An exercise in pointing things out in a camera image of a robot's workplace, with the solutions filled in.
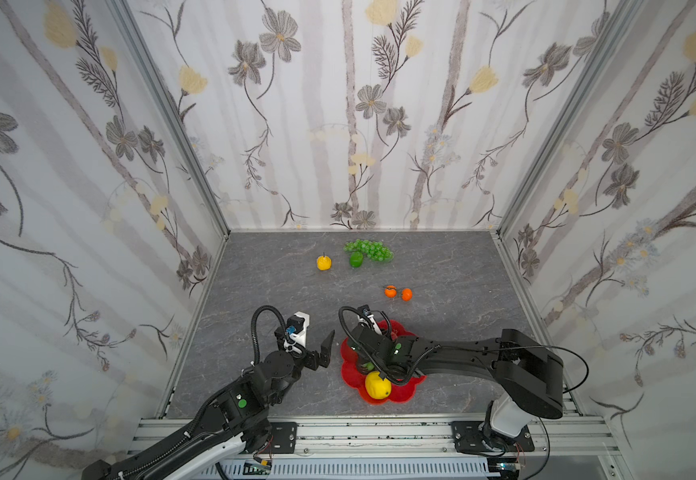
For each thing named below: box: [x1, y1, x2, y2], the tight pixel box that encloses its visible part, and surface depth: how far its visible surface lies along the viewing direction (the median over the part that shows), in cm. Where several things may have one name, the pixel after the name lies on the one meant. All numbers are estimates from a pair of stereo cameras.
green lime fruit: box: [350, 251, 363, 268], surface depth 112 cm
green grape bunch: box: [343, 239, 395, 262], surface depth 113 cm
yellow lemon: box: [365, 371, 392, 400], surface depth 78 cm
